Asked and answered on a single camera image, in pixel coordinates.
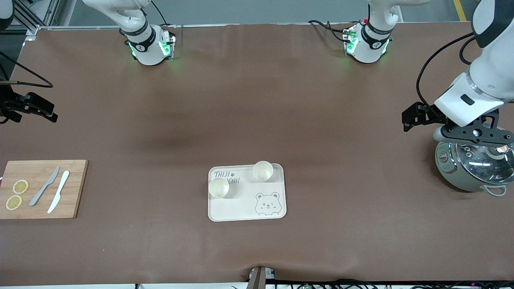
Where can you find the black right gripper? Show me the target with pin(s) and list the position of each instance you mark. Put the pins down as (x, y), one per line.
(11, 105)

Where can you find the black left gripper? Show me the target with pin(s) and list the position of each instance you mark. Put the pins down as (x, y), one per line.
(429, 113)

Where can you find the white IKEA cup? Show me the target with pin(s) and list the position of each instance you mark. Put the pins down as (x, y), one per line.
(263, 170)
(219, 188)

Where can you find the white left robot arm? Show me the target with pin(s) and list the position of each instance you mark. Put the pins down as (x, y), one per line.
(490, 68)

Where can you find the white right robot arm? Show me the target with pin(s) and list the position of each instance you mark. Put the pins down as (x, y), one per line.
(146, 52)

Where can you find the grey-green electric pot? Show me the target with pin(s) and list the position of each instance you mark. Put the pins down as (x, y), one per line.
(445, 164)

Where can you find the grey plastic knife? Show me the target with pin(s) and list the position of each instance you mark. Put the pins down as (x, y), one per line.
(43, 188)

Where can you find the white plastic knife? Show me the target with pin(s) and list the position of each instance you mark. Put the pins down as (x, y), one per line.
(59, 188)

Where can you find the yellow lemon slice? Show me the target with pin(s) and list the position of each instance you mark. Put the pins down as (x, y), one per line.
(20, 186)
(14, 202)

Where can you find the glass pot lid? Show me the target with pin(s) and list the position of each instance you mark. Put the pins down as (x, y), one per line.
(478, 164)

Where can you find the bamboo cutting board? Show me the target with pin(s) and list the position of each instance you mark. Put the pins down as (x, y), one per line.
(76, 188)

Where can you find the beige bear print tray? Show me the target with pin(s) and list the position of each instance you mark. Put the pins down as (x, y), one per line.
(241, 204)

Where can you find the aluminium frame profile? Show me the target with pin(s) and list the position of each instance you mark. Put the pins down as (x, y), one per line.
(36, 16)

